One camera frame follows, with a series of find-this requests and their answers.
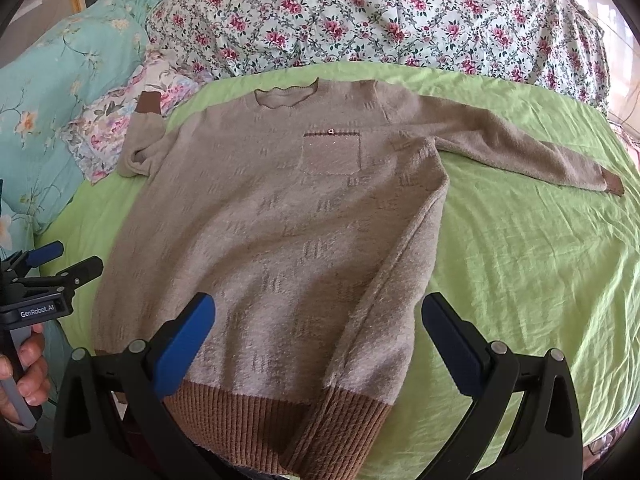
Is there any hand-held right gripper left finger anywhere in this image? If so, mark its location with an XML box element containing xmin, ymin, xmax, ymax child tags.
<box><xmin>51</xmin><ymin>292</ymin><xmax>221</xmax><ymax>480</ymax></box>

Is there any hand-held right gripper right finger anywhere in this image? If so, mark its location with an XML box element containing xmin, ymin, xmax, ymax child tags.
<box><xmin>421</xmin><ymin>292</ymin><xmax>585</xmax><ymax>480</ymax></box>

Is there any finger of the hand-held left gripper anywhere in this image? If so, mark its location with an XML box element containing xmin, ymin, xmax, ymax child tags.
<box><xmin>22</xmin><ymin>240</ymin><xmax>65</xmax><ymax>270</ymax></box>
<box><xmin>30</xmin><ymin>255</ymin><xmax>104</xmax><ymax>295</ymax></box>

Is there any beige knit sweater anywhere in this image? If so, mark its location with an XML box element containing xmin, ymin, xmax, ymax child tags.
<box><xmin>91</xmin><ymin>78</ymin><xmax>626</xmax><ymax>479</ymax></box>

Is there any person's left hand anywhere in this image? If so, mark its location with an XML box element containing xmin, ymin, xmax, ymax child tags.
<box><xmin>0</xmin><ymin>322</ymin><xmax>52</xmax><ymax>427</ymax></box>

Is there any green bed sheet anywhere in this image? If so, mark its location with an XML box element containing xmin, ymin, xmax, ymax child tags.
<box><xmin>39</xmin><ymin>62</ymin><xmax>640</xmax><ymax>480</ymax></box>

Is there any teal floral pillow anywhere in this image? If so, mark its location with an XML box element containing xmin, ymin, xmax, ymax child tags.
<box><xmin>0</xmin><ymin>0</ymin><xmax>168</xmax><ymax>253</ymax></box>

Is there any pastel floral pillow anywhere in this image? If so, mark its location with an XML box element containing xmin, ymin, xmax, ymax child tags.
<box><xmin>65</xmin><ymin>52</ymin><xmax>213</xmax><ymax>186</ymax></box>

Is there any pink floral quilt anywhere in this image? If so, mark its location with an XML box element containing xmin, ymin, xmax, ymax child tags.
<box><xmin>145</xmin><ymin>0</ymin><xmax>612</xmax><ymax>111</ymax></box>

